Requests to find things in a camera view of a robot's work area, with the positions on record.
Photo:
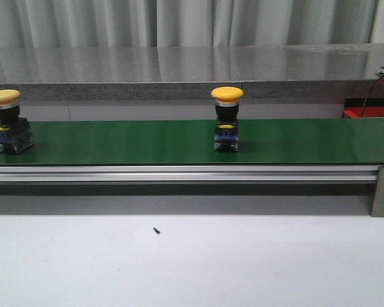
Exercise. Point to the yellow mushroom push button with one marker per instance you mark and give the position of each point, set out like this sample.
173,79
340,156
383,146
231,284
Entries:
227,108
15,132

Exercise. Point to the grey stone counter ledge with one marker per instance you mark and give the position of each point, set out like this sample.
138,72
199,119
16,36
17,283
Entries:
191,73

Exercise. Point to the red plastic tray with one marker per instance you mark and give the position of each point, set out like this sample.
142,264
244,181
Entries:
374,108

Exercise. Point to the green conveyor belt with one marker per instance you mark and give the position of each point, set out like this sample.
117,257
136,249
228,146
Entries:
278,141

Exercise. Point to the grey curtain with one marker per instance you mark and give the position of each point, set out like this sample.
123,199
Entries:
184,23

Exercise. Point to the aluminium conveyor side rail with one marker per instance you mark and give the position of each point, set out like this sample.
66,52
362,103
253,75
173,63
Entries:
191,173

